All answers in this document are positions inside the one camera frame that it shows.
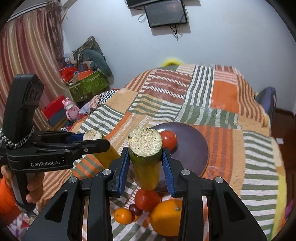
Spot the yellow round cushion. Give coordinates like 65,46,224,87
161,59,183,67

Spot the red tomato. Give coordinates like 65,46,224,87
160,130,178,151
134,189,161,212

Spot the green storage box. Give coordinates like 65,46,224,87
68,71,109,102

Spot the large orange back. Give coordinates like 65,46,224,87
150,199,182,237

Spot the dark red grape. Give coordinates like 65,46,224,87
129,204,143,216

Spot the grey plush toy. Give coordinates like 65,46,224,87
80,49,112,77

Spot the patchwork striped quilt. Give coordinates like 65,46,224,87
34,64,289,241

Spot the left hand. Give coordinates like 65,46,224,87
1,165,45,203

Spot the blue backpack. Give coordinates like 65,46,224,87
255,87,277,123

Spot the pink toy figure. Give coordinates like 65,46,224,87
62,97,80,123

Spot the small wall monitor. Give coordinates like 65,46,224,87
144,0,188,28

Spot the purple ceramic plate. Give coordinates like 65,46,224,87
129,122,209,193

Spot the small mandarin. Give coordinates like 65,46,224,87
114,208,134,225

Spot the patterned dark cushion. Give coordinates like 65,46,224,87
72,36,105,60

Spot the sugarcane piece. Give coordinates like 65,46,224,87
128,127,162,190
83,129,120,169

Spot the checkered blanket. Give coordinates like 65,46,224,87
79,89,118,114

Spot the red box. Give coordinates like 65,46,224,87
42,95,65,120

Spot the striped red curtain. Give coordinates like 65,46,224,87
1,1,71,130

